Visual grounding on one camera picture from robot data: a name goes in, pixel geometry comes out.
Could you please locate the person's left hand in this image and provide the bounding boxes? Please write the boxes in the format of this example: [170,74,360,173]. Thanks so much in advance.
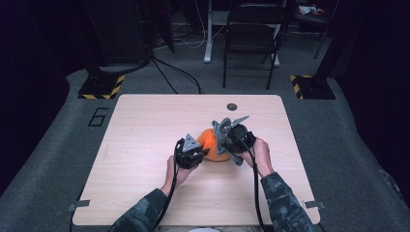
[161,155,198,197]

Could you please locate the grey fluffy cloth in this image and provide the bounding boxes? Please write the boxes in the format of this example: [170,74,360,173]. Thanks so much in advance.
[212,117,245,167]

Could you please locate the dark curtain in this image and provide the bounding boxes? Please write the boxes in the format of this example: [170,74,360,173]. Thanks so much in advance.
[0,0,85,197]
[322,0,410,211]

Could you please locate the black floor cable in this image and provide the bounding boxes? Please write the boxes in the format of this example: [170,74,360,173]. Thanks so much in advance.
[154,57,205,95]
[151,57,179,95]

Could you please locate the hand-held gripper black cable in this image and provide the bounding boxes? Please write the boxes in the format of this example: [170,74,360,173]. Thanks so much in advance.
[233,134,269,232]
[151,138,182,232]

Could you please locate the white desk leg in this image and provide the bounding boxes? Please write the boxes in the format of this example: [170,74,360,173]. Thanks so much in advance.
[271,25,280,68]
[203,0,215,64]

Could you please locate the white floor cables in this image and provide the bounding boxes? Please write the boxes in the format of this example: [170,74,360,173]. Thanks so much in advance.
[153,0,226,51]

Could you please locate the black equipment cabinet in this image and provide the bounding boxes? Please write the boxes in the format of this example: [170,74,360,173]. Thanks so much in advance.
[81,0,175,66]

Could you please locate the dark chair with clutter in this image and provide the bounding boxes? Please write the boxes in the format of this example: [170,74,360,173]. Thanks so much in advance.
[291,0,339,61]

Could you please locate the orange plush toy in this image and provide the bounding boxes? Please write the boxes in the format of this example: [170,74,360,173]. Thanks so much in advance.
[196,128,231,162]

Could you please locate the grey tape strip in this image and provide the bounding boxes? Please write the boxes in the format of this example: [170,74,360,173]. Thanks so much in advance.
[304,200,326,210]
[67,199,91,212]

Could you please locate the black folding chair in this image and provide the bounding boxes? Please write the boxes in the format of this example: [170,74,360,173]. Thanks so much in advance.
[221,2,289,91]

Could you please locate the person's right hand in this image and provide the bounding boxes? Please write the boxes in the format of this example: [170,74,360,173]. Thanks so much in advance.
[239,138,275,179]

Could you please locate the left hand-held gripper black cable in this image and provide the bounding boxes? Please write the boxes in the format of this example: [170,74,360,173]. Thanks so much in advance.
[151,138,182,232]

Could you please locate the white and orange clutter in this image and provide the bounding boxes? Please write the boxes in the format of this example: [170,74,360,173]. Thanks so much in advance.
[298,4,325,16]

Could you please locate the right hand-held gripper black cable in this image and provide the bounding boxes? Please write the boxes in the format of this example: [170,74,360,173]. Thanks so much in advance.
[233,134,269,232]

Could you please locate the hazard-striped black stand base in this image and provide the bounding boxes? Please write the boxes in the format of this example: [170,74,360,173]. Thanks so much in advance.
[77,74,126,101]
[289,74,337,101]

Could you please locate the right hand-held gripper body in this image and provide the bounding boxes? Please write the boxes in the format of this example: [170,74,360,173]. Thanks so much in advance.
[225,115,257,154]

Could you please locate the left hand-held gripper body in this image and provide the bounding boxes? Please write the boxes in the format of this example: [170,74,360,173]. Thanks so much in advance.
[174,133,204,170]

